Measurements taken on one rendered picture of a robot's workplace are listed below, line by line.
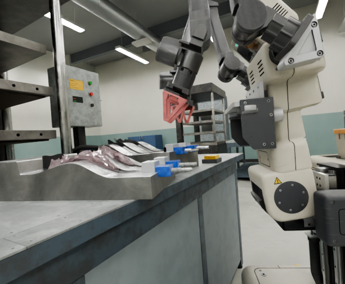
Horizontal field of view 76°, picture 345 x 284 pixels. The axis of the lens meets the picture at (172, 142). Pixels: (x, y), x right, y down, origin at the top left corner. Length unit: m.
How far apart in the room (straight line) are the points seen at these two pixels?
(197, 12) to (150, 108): 8.00
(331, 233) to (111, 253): 0.59
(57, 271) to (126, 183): 0.21
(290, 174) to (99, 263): 0.60
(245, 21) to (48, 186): 0.67
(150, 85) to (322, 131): 5.79
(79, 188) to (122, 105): 8.85
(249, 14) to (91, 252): 0.67
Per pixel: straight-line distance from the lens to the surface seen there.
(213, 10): 1.29
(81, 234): 0.47
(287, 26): 0.69
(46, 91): 1.47
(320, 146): 7.36
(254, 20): 0.67
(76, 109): 1.64
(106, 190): 0.59
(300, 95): 0.85
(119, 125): 9.48
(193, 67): 0.64
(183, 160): 0.91
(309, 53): 0.70
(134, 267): 0.69
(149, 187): 0.54
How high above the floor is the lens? 0.94
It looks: 1 degrees down
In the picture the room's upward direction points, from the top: 4 degrees counter-clockwise
